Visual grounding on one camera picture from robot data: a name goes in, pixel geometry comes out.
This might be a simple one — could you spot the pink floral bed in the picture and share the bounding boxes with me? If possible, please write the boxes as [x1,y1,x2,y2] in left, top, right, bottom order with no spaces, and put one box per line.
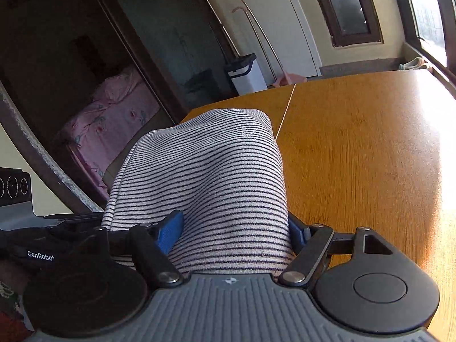
[59,66,160,199]

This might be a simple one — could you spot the dark grey bin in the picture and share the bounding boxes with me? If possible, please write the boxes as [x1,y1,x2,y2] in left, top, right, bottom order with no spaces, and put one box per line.
[184,69,223,107]

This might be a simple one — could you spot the white bin black lid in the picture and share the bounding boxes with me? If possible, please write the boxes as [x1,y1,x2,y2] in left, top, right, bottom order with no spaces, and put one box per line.
[224,53,267,96]

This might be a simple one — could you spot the dark framed frosted window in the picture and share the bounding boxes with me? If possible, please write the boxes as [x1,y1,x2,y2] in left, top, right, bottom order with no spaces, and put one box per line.
[318,0,382,47]

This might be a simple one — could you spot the grey striped sweater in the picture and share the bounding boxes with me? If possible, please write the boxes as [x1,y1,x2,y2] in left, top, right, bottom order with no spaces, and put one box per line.
[102,109,294,275]

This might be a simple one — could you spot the green slippers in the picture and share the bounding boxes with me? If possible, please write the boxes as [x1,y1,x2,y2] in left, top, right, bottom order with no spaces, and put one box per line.
[399,56,432,71]

